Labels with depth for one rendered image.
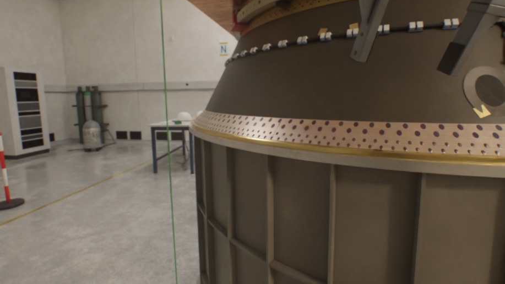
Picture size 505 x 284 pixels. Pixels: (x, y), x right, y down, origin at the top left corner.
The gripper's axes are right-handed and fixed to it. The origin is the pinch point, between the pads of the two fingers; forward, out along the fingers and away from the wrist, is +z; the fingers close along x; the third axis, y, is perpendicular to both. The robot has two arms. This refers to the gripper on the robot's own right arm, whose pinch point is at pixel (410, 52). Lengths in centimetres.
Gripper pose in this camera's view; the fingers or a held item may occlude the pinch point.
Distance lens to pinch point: 40.5
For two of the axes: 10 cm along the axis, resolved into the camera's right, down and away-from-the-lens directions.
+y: 0.6, 5.0, -8.6
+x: 9.9, 1.0, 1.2
